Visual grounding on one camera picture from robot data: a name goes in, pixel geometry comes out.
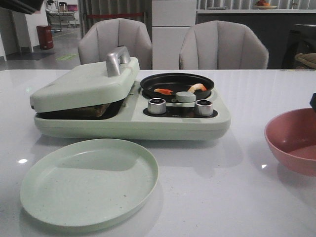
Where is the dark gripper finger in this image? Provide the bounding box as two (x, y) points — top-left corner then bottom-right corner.
(310, 93), (316, 109)

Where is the pink bowl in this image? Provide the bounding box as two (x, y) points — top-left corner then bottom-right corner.
(264, 108), (316, 177)

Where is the orange shrimp piece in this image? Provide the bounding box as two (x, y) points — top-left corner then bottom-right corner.
(154, 88), (173, 95)

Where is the green breakfast maker lid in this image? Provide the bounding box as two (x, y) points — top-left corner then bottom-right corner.
(30, 46), (140, 113)

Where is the bread slice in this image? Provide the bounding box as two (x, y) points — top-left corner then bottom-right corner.
(48, 103), (111, 117)

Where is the curled pale shrimp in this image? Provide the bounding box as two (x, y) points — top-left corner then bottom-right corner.
(188, 83), (207, 93)

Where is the green breakfast maker base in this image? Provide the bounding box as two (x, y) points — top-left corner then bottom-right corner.
(34, 80), (231, 141)

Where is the dark appliance at right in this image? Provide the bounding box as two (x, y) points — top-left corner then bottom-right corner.
(281, 24), (316, 69)

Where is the dark grey counter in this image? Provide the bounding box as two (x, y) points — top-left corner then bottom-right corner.
(196, 9), (316, 69)

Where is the right silver knob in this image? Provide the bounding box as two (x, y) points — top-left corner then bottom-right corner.
(194, 99), (213, 117)

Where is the silver knob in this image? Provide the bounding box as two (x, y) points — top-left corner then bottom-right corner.
(194, 99), (213, 117)
(147, 98), (166, 115)

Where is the fruit bowl on counter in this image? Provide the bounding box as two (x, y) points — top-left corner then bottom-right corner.
(254, 0), (277, 10)

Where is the right beige armchair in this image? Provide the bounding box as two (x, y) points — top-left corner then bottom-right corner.
(179, 20), (269, 70)

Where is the beige armchair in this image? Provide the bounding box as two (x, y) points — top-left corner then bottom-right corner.
(179, 20), (269, 70)
(78, 18), (153, 70)

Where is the black round frying pan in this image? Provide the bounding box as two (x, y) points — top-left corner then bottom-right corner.
(140, 73), (214, 102)

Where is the left silver knob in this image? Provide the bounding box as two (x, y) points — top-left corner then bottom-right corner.
(147, 98), (166, 115)

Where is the white drawer cabinet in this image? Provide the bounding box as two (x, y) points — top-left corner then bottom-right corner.
(152, 0), (197, 70)

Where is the red belt stanchion barrier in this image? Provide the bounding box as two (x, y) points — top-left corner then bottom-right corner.
(86, 12), (145, 19)

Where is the left beige armchair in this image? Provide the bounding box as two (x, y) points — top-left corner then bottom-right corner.
(78, 18), (153, 70)

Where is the light green round plate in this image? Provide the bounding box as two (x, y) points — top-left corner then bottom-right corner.
(20, 139), (158, 232)

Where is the red trash bin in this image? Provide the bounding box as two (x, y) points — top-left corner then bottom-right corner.
(37, 25), (53, 49)

